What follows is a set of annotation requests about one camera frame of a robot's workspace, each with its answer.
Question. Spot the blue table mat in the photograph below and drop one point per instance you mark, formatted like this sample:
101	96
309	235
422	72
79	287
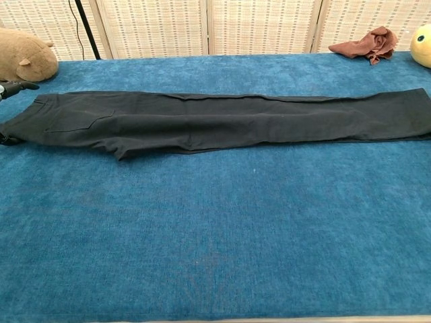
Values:
215	242

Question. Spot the black trousers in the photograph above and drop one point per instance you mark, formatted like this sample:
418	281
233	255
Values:
202	124

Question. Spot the yellow chick plush toy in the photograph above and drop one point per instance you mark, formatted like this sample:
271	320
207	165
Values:
422	47

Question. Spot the black tripod stand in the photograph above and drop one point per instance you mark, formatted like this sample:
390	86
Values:
88	33

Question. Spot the crumpled brown cloth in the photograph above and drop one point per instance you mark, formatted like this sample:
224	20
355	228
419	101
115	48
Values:
367	45

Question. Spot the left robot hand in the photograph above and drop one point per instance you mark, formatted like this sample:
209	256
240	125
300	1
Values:
20	86

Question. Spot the bamboo folding screen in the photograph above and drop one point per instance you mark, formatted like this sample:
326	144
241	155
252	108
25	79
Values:
161	27

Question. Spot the brown capybara plush toy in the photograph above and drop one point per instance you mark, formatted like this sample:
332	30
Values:
23	57

